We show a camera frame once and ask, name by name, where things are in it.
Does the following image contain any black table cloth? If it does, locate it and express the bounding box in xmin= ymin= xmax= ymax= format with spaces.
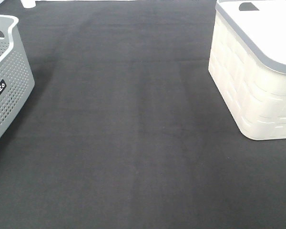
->
xmin=0 ymin=0 xmax=286 ymax=229

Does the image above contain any white basket with grey rim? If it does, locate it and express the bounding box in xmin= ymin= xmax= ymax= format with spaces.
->
xmin=208 ymin=0 xmax=286 ymax=140

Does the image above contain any grey perforated plastic basket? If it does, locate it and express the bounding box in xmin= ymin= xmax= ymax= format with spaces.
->
xmin=0 ymin=15 xmax=35 ymax=138

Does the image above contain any white object at table edge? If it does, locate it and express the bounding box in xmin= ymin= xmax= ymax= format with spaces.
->
xmin=20 ymin=0 xmax=36 ymax=9

